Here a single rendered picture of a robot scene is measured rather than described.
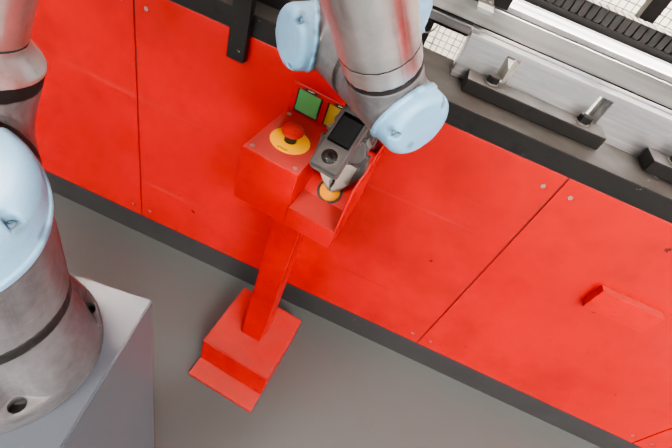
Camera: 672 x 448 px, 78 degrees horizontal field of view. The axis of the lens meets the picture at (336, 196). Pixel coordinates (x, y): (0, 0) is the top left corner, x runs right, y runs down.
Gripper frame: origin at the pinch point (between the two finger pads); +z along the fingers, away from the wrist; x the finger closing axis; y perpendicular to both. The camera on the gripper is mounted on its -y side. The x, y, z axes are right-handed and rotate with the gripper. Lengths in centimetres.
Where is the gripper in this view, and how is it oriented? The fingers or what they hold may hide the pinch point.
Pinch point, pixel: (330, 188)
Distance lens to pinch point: 74.5
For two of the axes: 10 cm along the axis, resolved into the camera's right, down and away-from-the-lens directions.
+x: -8.7, -4.7, 1.1
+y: 4.2, -6.1, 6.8
